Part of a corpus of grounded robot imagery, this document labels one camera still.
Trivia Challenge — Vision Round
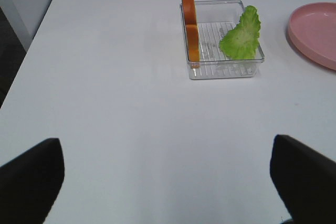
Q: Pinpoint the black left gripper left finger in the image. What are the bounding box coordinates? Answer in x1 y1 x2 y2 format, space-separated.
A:
1 138 65 223

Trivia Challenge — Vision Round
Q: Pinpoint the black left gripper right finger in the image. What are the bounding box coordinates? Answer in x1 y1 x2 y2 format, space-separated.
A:
270 135 335 223

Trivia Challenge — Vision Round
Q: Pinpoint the green toy lettuce leaf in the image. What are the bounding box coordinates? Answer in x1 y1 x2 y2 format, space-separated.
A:
219 5 261 60

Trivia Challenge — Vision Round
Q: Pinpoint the toy bread slice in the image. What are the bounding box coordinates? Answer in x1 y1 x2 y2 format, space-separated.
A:
182 0 200 62

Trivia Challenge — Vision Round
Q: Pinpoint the pink plate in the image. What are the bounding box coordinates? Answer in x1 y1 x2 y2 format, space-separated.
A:
287 2 335 70

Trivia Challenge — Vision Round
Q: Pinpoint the clear plastic tray left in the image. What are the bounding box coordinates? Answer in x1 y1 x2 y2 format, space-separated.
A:
182 0 265 80

